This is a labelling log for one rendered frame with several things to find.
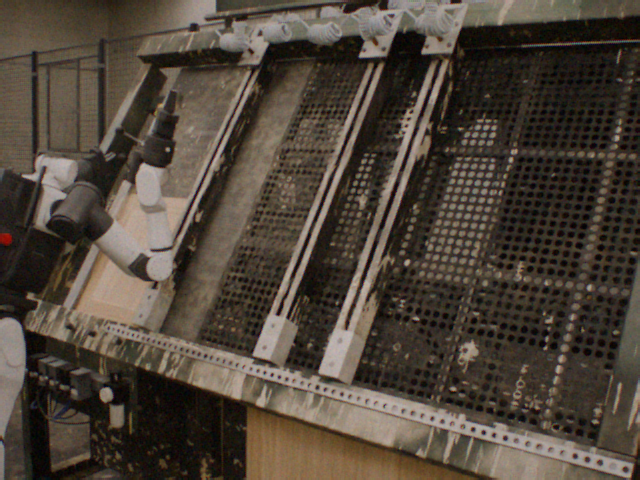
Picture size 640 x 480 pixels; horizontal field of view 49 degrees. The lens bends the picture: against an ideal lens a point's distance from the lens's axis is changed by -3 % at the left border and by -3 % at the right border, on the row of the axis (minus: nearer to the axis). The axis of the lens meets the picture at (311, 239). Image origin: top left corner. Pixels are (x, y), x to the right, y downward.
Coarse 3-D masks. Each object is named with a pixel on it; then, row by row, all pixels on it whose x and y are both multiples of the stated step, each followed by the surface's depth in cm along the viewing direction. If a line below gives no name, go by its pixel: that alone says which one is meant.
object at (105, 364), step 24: (48, 336) 249; (48, 360) 236; (72, 360) 241; (96, 360) 233; (120, 360) 225; (48, 384) 235; (72, 384) 225; (96, 384) 226; (120, 384) 219; (72, 408) 244; (96, 408) 235; (120, 408) 220
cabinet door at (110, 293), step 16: (128, 208) 265; (176, 208) 250; (128, 224) 261; (144, 224) 256; (144, 240) 252; (96, 272) 257; (112, 272) 253; (96, 288) 253; (112, 288) 249; (128, 288) 244; (144, 288) 240; (80, 304) 253; (96, 304) 249; (112, 304) 244; (128, 304) 240; (112, 320) 240; (128, 320) 236
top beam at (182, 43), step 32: (512, 0) 204; (544, 0) 198; (576, 0) 192; (608, 0) 186; (192, 32) 285; (224, 32) 273; (352, 32) 234; (480, 32) 208; (512, 32) 203; (544, 32) 198; (576, 32) 193; (608, 32) 189; (160, 64) 299; (192, 64) 289
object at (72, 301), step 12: (180, 96) 283; (120, 192) 269; (132, 192) 269; (120, 204) 265; (96, 252) 259; (84, 264) 259; (96, 264) 259; (84, 276) 256; (72, 288) 256; (84, 288) 256; (72, 300) 253
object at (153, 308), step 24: (240, 24) 246; (264, 24) 260; (264, 48) 253; (264, 72) 257; (240, 96) 254; (240, 120) 249; (216, 144) 247; (240, 144) 250; (216, 168) 242; (192, 192) 241; (216, 192) 243; (192, 216) 236; (192, 240) 237; (168, 288) 230; (144, 312) 226
